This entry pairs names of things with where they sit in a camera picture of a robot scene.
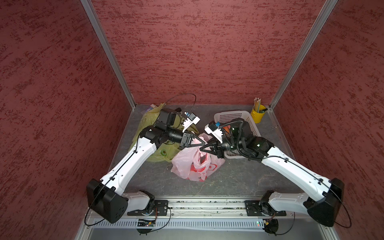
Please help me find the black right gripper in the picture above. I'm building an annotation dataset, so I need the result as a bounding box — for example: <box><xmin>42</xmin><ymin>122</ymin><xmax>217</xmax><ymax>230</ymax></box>
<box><xmin>200</xmin><ymin>134</ymin><xmax>245</xmax><ymax>158</ymax></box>

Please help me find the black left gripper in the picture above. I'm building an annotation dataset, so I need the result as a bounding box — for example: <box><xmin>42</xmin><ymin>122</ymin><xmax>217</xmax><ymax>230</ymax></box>
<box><xmin>166</xmin><ymin>126</ymin><xmax>205</xmax><ymax>148</ymax></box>

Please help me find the pink plastic bag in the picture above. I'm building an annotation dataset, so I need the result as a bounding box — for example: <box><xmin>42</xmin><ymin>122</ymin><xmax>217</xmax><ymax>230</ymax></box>
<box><xmin>171</xmin><ymin>147</ymin><xmax>226</xmax><ymax>182</ymax></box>

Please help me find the green avocado plastic bag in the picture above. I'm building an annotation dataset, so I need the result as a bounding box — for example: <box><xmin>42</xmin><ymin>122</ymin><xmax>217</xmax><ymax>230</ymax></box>
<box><xmin>131</xmin><ymin>104</ymin><xmax>197</xmax><ymax>163</ymax></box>

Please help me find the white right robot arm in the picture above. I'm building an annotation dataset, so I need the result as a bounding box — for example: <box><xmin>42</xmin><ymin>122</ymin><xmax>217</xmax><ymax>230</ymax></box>
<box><xmin>200</xmin><ymin>118</ymin><xmax>345</xmax><ymax>227</ymax></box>

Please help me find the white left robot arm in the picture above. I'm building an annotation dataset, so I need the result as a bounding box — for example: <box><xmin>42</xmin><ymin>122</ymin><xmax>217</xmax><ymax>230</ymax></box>
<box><xmin>87</xmin><ymin>109</ymin><xmax>205</xmax><ymax>224</ymax></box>

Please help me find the white plastic basket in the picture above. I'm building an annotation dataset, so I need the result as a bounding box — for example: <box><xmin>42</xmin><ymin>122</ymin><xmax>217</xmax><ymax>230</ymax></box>
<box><xmin>210</xmin><ymin>111</ymin><xmax>264</xmax><ymax>163</ymax></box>

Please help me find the yellow pencil cup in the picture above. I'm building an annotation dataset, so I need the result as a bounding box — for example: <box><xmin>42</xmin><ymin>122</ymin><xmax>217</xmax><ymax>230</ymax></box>
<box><xmin>251</xmin><ymin>105</ymin><xmax>268</xmax><ymax>124</ymax></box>

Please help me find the colored pencils bundle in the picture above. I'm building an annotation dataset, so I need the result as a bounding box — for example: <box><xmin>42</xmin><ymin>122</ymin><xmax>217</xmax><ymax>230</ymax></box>
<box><xmin>254</xmin><ymin>98</ymin><xmax>261</xmax><ymax>113</ymax></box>

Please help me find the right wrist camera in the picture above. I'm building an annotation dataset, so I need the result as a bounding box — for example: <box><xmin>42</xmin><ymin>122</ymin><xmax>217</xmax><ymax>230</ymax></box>
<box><xmin>205</xmin><ymin>121</ymin><xmax>223</xmax><ymax>144</ymax></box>

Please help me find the aluminium front rail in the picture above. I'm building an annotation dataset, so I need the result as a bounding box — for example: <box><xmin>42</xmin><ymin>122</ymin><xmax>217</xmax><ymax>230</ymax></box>
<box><xmin>74</xmin><ymin>196</ymin><xmax>340</xmax><ymax>240</ymax></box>

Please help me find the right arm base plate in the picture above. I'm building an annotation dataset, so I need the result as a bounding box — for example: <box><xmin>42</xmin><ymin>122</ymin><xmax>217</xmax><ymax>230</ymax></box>
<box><xmin>245</xmin><ymin>200</ymin><xmax>287</xmax><ymax>218</ymax></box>

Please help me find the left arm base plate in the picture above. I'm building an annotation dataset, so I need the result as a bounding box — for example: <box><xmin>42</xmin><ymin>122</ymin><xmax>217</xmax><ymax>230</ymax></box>
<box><xmin>126</xmin><ymin>200</ymin><xmax>169</xmax><ymax>218</ymax></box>

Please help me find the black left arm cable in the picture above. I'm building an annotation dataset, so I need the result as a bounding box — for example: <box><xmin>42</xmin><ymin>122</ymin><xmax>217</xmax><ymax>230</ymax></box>
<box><xmin>83</xmin><ymin>93</ymin><xmax>197</xmax><ymax>227</ymax></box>

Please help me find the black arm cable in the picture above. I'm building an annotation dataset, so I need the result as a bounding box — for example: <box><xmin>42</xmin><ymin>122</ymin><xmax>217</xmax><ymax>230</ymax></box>
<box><xmin>83</xmin><ymin>93</ymin><xmax>197</xmax><ymax>227</ymax></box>
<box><xmin>218</xmin><ymin>118</ymin><xmax>352</xmax><ymax>229</ymax></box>

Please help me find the white slotted cable duct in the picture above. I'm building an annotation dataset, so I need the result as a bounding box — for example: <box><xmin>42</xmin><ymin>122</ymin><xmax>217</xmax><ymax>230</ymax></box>
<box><xmin>93</xmin><ymin>218</ymin><xmax>265</xmax><ymax>232</ymax></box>

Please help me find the right aluminium corner post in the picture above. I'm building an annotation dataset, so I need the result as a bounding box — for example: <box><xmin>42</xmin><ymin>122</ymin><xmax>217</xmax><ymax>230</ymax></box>
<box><xmin>269</xmin><ymin>0</ymin><xmax>338</xmax><ymax>111</ymax></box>

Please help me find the aluminium corner post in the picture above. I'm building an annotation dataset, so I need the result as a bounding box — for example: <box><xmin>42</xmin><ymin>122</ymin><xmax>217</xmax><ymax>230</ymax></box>
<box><xmin>269</xmin><ymin>0</ymin><xmax>338</xmax><ymax>111</ymax></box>
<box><xmin>81</xmin><ymin>0</ymin><xmax>137</xmax><ymax>110</ymax></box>

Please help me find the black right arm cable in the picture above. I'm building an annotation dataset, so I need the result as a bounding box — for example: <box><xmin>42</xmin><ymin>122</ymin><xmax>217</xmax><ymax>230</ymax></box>
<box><xmin>218</xmin><ymin>118</ymin><xmax>352</xmax><ymax>229</ymax></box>

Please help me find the left aluminium corner post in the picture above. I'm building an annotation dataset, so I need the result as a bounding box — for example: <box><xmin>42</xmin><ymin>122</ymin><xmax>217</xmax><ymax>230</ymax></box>
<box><xmin>81</xmin><ymin>0</ymin><xmax>137</xmax><ymax>110</ymax></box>

